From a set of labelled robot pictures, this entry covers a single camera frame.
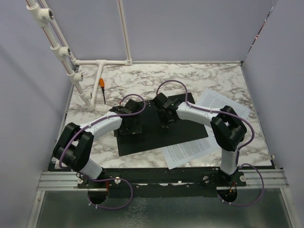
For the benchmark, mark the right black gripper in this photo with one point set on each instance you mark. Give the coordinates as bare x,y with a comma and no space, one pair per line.
164,124

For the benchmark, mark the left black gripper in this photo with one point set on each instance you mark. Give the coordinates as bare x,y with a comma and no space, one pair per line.
136,128

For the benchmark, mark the grey black file folder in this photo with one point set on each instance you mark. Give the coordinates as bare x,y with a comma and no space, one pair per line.
153,136

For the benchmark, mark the printed paper sheet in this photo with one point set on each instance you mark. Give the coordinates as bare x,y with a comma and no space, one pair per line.
213,99
182,153

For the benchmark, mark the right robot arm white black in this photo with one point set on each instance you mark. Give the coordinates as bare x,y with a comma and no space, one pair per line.
227,126

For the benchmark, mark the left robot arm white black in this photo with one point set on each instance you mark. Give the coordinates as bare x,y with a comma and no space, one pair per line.
75,143

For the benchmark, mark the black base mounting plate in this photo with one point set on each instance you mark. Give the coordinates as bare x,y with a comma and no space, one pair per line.
161,182

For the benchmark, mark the orange handle screwdriver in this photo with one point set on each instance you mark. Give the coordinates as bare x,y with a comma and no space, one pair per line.
102,84

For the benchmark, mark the white pvc pipe frame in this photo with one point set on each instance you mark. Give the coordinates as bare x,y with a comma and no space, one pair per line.
44,17

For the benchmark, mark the aluminium rail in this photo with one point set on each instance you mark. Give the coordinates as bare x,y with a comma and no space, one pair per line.
68,181

